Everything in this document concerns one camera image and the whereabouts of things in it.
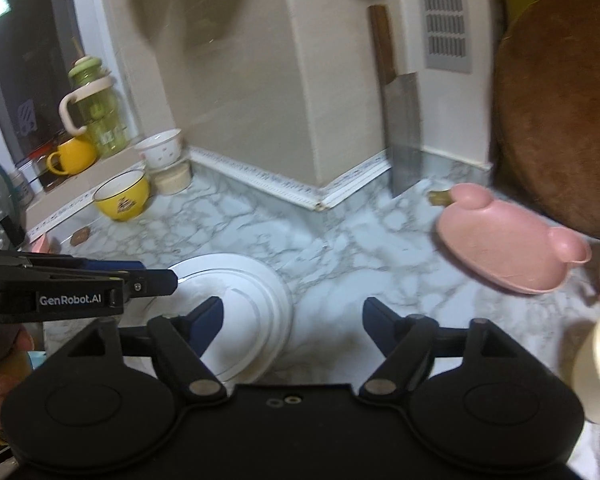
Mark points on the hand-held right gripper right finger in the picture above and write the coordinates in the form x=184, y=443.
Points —
x=377, y=320

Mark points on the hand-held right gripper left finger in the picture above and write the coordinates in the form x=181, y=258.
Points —
x=209, y=317

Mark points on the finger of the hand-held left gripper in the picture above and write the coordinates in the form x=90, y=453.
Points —
x=110, y=265
x=150, y=282

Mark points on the white round plate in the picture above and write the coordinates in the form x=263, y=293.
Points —
x=260, y=300

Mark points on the pink bear-shaped plate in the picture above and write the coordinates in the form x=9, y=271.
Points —
x=500, y=240

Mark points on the person's left hand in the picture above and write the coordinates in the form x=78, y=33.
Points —
x=10, y=360

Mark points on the small brown object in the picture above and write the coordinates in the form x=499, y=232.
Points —
x=81, y=235

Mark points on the small pink object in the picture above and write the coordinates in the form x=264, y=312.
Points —
x=41, y=245

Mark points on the yellow bowl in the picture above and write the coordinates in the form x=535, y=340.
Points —
x=125, y=205

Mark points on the small cream container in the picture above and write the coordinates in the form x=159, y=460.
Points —
x=172, y=180

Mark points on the yellow mug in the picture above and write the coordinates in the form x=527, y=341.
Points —
x=77, y=156

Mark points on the white printed bowl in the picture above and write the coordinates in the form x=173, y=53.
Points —
x=162, y=152

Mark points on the small olive block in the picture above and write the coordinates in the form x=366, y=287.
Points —
x=440, y=198

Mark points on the round wooden cutting board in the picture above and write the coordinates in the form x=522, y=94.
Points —
x=555, y=125

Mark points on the grey wall vent grille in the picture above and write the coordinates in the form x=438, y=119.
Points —
x=445, y=20

